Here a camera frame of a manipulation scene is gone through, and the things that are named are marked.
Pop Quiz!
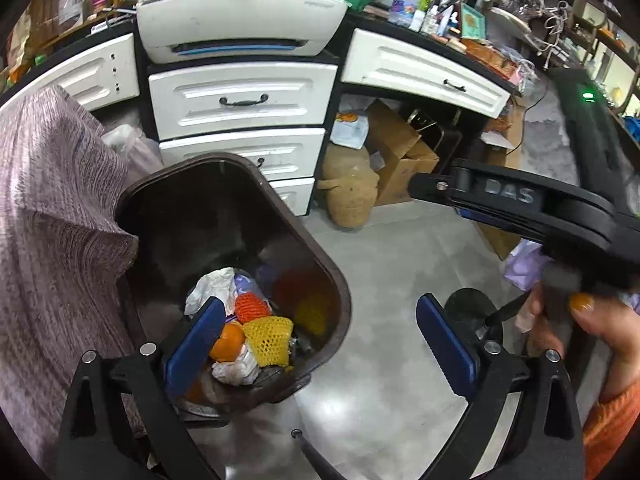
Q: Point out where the white paper wrapper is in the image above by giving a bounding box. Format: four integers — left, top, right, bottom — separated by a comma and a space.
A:
185, 267, 237, 316

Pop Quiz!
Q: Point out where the teal box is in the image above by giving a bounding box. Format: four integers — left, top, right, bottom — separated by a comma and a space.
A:
460, 4, 488, 41

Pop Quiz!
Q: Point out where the long white drawer panel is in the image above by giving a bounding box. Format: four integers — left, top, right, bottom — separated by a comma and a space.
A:
0, 32, 141, 113

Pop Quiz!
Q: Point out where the wide white drawer black handle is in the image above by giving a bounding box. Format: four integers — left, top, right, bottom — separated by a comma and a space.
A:
341, 28, 512, 118

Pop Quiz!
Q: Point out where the person's right forearm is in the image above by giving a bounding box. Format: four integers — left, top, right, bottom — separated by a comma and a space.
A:
582, 377, 640, 480

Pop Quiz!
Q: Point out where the large white drawer black handle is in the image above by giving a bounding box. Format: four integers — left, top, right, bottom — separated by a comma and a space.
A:
148, 62, 339, 142

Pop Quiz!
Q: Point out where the dark brown trash bin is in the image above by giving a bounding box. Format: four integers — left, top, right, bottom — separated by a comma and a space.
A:
114, 152, 353, 428

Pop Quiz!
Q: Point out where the clear plastic bag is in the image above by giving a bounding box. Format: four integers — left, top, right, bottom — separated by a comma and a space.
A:
102, 124, 163, 176

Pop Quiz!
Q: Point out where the crumpled white tissue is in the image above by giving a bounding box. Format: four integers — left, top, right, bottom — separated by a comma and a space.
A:
211, 345, 261, 386

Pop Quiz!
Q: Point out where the person's right hand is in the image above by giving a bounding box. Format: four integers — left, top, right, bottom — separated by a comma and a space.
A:
527, 282, 640, 403

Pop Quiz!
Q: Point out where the small white bottom drawer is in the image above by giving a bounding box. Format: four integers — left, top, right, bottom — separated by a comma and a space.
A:
270, 177, 316, 216

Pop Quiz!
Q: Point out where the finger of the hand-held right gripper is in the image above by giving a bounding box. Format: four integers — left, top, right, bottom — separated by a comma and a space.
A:
409, 171, 455, 206

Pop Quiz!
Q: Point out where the cardboard box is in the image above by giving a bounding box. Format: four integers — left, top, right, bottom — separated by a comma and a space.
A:
365, 100, 441, 206

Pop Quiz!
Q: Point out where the narrow white drawer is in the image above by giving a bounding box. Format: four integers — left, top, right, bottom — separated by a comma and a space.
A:
159, 128, 327, 181

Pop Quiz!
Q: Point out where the white printer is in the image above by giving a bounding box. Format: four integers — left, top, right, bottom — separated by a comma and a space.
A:
136, 0, 349, 64

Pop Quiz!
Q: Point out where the black round base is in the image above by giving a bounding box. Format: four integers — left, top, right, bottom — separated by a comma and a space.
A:
444, 287, 503, 341

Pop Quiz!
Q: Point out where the white bag orange print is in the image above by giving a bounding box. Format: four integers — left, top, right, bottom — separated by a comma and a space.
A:
332, 110, 371, 150

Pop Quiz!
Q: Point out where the orange foam fruit net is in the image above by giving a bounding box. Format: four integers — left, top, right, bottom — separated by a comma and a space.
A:
234, 292, 273, 325

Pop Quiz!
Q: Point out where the purple striped tablecloth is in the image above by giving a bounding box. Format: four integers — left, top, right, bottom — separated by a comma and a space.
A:
0, 85, 166, 461

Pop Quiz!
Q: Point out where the lavender plastic bag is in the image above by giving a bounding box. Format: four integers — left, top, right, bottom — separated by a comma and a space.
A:
502, 240, 551, 291

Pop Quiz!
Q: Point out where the yellow foam fruit net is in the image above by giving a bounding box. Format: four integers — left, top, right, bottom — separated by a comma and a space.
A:
243, 316, 295, 367

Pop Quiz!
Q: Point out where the orange fruit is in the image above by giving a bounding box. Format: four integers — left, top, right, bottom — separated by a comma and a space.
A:
209, 322, 247, 363

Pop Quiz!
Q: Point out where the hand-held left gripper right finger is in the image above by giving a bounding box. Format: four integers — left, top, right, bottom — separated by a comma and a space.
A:
416, 293, 586, 480

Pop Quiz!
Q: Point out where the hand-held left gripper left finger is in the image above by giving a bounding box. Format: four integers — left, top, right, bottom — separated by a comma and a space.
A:
56, 296, 228, 480

